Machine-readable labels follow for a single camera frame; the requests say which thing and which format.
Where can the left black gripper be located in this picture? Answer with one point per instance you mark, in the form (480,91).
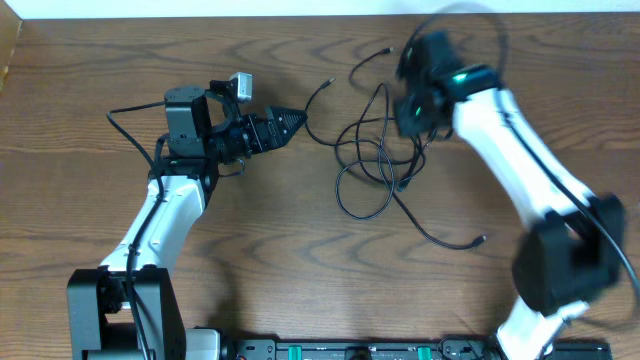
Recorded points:
(276,121)

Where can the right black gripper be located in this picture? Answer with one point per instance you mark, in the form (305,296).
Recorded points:
(408,121)

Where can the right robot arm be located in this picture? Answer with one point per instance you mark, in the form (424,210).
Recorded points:
(572,248)

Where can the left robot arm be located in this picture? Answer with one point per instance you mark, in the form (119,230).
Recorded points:
(126,307)

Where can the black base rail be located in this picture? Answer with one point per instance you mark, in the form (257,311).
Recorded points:
(400,350)

